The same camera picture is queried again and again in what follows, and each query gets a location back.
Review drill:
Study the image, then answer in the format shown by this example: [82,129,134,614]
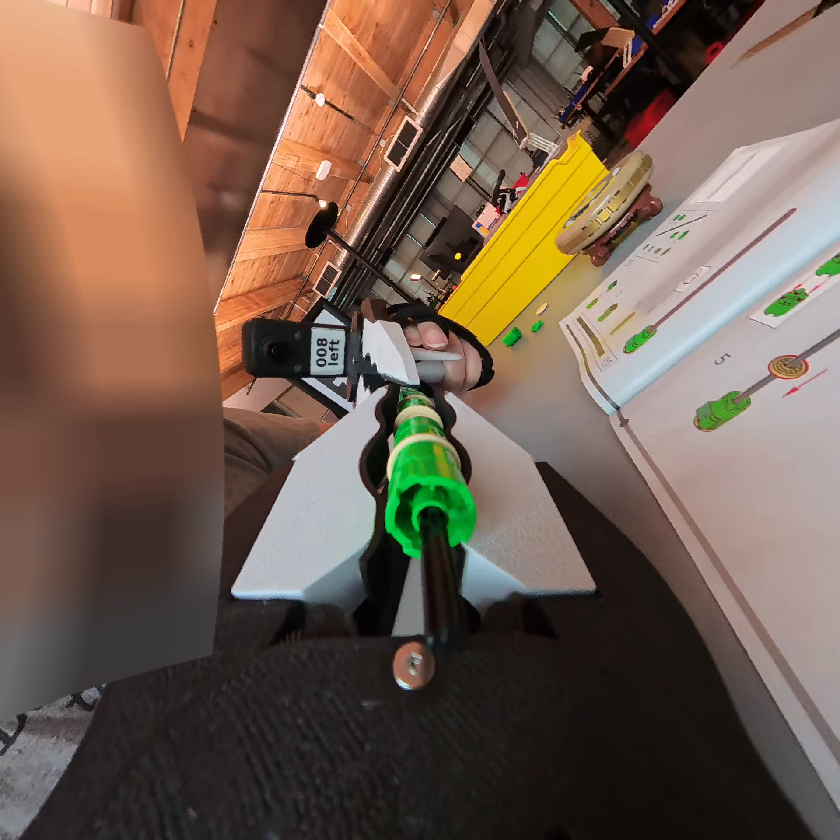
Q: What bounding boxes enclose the gold disc toy on stand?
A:
[554,150,665,268]

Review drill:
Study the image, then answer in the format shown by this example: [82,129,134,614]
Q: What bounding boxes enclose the white instruction sheet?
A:
[610,246,840,782]
[560,121,840,414]

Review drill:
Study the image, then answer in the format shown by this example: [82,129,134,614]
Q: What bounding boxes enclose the black monitor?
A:
[422,205,484,278]

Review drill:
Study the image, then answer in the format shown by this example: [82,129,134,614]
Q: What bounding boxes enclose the green toy pieces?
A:
[384,386,476,560]

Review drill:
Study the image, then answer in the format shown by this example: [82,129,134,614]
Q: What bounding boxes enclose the yellow plastic bin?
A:
[438,130,609,347]

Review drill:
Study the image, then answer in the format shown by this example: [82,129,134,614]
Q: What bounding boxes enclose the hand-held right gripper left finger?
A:
[231,386,398,605]

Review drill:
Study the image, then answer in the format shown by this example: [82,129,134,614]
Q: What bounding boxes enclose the red crate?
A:
[622,87,678,150]

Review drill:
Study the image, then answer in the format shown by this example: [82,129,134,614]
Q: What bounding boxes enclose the storage shelf rack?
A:
[556,0,713,135]

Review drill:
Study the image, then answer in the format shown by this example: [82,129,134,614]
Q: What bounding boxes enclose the grey desk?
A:
[453,0,840,840]

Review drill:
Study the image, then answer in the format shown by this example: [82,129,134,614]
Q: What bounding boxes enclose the black round ceiling lamp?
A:
[304,201,396,284]

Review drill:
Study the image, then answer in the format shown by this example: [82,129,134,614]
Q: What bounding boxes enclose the person's leg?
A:
[223,406,324,503]

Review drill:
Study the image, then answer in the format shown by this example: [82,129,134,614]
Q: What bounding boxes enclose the person's left hand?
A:
[402,319,488,396]

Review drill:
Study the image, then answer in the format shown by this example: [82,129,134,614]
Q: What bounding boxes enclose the wooden strip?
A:
[730,7,825,70]

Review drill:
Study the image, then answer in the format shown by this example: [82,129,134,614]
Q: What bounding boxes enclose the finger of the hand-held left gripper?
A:
[410,350,464,383]
[360,319,422,388]

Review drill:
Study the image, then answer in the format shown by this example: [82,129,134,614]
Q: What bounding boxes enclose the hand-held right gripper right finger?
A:
[451,394,598,601]

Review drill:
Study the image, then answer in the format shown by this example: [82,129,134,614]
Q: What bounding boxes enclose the black metal rod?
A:
[420,508,470,657]

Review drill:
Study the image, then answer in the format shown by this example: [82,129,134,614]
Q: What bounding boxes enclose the silver air duct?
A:
[335,39,473,280]

